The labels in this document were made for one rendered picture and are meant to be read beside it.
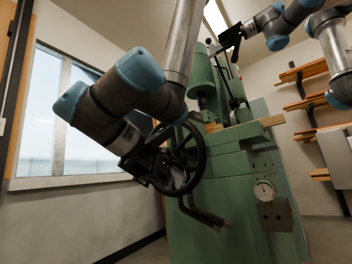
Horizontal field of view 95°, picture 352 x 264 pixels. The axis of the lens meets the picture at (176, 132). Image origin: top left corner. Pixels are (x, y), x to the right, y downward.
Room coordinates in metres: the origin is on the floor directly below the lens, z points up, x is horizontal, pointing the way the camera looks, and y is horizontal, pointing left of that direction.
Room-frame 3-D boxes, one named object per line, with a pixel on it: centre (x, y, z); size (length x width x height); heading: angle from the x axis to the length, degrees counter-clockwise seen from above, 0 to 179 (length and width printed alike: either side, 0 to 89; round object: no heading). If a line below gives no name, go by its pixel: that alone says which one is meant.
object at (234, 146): (0.82, -0.14, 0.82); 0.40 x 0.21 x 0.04; 53
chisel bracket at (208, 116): (0.89, -0.19, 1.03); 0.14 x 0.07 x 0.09; 143
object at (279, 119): (0.83, -0.22, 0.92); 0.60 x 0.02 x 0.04; 53
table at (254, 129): (0.79, -0.10, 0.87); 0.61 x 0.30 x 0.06; 53
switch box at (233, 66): (1.04, -0.48, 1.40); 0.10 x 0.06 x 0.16; 143
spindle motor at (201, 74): (0.87, -0.17, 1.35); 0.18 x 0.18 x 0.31
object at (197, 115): (0.72, -0.05, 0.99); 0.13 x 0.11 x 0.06; 53
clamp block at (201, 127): (0.73, -0.05, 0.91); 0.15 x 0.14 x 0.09; 53
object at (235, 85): (0.95, -0.43, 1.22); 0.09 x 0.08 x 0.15; 143
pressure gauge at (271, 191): (0.55, -0.26, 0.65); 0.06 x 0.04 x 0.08; 53
